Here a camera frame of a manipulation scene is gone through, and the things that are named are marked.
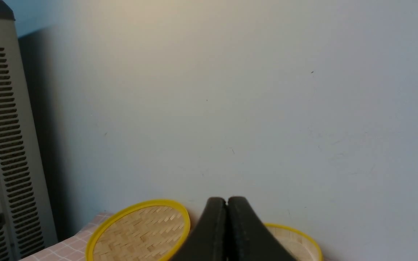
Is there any grey vented appliance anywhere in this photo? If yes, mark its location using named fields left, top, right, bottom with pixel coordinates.
left=0, top=0, right=57, bottom=261

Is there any bamboo steamer basket yellow rim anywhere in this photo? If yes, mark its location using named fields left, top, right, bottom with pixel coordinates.
left=264, top=223, right=324, bottom=261

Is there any bamboo steamer lid yellow rim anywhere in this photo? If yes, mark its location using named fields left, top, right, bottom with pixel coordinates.
left=85, top=199, right=191, bottom=261

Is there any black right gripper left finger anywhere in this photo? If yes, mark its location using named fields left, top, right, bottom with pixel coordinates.
left=171, top=197, right=227, bottom=261

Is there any pink checkered tablecloth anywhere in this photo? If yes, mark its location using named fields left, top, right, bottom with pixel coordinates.
left=22, top=212, right=113, bottom=261

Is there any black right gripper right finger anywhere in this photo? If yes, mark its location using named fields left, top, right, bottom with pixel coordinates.
left=227, top=196, right=296, bottom=261

